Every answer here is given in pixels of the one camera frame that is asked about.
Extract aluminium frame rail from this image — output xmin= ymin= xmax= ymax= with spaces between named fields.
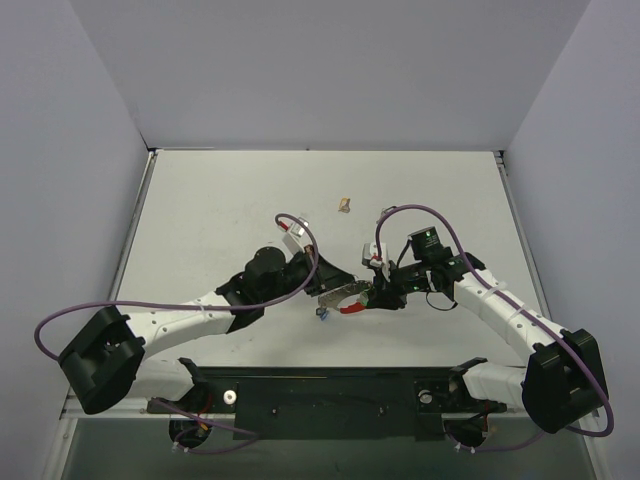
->
xmin=59 ymin=374 xmax=600 ymax=420

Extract key with blue tag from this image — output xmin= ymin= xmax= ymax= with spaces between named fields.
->
xmin=315 ymin=307 xmax=329 ymax=321

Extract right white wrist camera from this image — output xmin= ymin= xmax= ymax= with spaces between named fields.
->
xmin=361 ymin=242 xmax=390 ymax=277

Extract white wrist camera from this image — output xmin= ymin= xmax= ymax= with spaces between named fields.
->
xmin=361 ymin=242 xmax=390 ymax=277
xmin=276 ymin=216 xmax=309 ymax=255

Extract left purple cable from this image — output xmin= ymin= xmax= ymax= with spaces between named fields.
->
xmin=34 ymin=213 xmax=320 ymax=455

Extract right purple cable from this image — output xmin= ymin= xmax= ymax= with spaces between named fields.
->
xmin=374 ymin=203 xmax=615 ymax=455

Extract key with black ring tag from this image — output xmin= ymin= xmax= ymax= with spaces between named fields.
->
xmin=380 ymin=205 xmax=397 ymax=218

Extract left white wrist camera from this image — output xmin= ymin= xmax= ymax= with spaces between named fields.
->
xmin=276 ymin=216 xmax=309 ymax=255

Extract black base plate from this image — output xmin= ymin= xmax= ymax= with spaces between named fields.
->
xmin=173 ymin=365 xmax=507 ymax=446

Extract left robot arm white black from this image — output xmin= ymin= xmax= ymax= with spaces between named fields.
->
xmin=58 ymin=247 xmax=355 ymax=415

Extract purple cable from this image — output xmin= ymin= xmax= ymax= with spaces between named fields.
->
xmin=34 ymin=213 xmax=320 ymax=455
xmin=374 ymin=203 xmax=615 ymax=455

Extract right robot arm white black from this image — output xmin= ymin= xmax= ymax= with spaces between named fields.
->
xmin=362 ymin=227 xmax=612 ymax=433

